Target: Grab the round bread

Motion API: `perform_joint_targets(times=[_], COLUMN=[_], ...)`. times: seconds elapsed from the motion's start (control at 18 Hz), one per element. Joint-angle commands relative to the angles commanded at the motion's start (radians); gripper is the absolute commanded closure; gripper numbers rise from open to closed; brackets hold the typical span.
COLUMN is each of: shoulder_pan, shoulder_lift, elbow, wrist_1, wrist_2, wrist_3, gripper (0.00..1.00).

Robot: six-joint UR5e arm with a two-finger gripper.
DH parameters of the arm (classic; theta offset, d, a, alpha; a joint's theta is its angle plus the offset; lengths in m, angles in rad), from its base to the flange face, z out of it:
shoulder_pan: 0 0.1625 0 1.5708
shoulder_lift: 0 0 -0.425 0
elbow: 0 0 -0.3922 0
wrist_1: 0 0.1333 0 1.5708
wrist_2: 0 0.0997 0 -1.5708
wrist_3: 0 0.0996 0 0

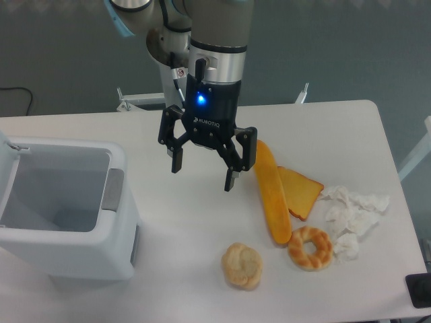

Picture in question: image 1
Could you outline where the black cable on floor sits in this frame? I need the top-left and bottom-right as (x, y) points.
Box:
(0, 87), (34, 118)

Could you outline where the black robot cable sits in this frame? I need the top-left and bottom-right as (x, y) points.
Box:
(168, 52), (187, 106)

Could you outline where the orange toast slice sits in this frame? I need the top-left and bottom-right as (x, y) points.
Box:
(277, 166), (324, 221)

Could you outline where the white plastic bin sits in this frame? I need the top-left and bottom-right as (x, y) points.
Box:
(1, 135), (141, 281)

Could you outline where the crumpled white tissue paper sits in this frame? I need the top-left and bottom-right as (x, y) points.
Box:
(318, 186), (390, 263)

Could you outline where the long orange baguette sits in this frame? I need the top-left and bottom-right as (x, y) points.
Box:
(253, 140), (292, 245)

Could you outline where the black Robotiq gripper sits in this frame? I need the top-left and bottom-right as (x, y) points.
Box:
(158, 79), (257, 192)

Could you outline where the black device at table edge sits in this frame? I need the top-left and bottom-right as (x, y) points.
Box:
(405, 273), (430, 308)

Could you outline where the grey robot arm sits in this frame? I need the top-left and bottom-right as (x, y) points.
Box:
(106, 1), (257, 190)

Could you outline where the white frame at right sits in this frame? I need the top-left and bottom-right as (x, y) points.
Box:
(398, 116), (430, 182)

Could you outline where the ring shaped braided bread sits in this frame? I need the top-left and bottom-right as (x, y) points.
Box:
(288, 226), (333, 271)

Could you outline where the round knotted bread roll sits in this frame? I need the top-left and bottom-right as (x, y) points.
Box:
(222, 242), (263, 290)

